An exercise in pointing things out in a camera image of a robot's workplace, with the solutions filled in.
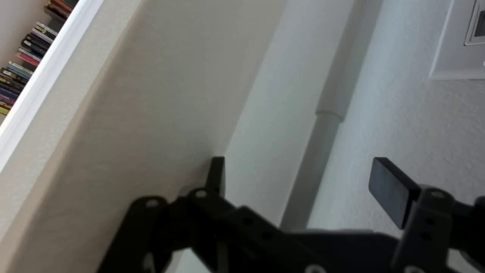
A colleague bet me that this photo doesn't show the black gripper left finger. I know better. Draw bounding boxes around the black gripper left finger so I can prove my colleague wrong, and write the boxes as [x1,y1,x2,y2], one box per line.
[96,156,308,273]

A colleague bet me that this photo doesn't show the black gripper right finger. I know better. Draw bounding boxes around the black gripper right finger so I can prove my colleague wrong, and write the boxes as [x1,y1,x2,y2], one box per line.
[367,156,485,273]

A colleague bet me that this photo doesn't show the white double light switch plate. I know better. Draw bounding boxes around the white double light switch plate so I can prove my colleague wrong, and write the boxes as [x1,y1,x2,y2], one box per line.
[429,0,485,82]

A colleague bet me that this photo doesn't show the bookshelf with books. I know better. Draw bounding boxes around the bookshelf with books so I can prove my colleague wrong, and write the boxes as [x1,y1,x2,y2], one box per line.
[0,0,80,124]

